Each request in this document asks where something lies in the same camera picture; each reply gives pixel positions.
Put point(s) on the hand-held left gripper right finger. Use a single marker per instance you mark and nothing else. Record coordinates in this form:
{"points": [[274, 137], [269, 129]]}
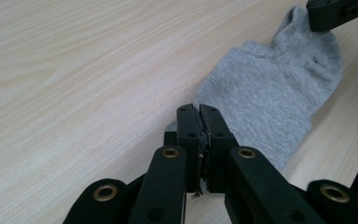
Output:
{"points": [[219, 137]]}

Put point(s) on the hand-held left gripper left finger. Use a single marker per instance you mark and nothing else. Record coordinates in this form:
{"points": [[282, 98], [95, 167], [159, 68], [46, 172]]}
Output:
{"points": [[186, 137]]}

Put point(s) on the grey sock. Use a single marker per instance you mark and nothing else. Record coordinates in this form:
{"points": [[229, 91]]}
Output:
{"points": [[261, 93]]}

